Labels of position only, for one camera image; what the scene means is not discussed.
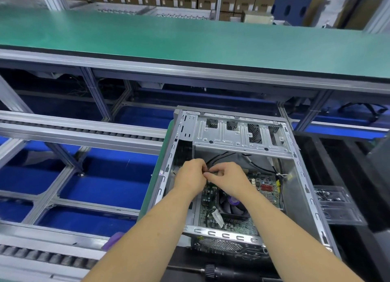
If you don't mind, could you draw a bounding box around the green conveyor belt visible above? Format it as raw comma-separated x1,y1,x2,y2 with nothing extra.
0,10,390,85

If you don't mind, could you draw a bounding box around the person's left forearm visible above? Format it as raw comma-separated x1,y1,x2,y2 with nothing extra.
82,190,202,282

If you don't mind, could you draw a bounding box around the black CPU cooler fan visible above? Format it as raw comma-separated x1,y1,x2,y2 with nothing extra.
216,190,251,221

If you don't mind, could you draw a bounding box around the green motherboard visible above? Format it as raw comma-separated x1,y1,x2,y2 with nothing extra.
195,163,287,237

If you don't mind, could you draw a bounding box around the person's right forearm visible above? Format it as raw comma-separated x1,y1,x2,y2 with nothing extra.
234,187,364,282

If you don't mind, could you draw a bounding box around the black electric screwdriver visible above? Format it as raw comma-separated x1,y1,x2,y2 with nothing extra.
167,263,284,282

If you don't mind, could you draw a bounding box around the clear plastic screw tray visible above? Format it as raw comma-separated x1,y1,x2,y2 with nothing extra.
314,184,366,226

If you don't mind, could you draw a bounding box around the grey metal computer case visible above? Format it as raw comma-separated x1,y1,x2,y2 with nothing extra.
139,106,342,261

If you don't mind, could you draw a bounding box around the person's right hand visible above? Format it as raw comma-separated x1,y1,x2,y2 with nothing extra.
203,162,257,200

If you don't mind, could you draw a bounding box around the grey roller conveyor rail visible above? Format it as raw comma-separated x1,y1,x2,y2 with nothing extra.
0,221,111,273

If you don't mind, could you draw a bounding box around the grey flat metal rail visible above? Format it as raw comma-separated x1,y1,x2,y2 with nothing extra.
0,110,168,156

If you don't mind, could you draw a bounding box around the person's left hand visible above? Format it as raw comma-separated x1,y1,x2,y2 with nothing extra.
173,158,209,200

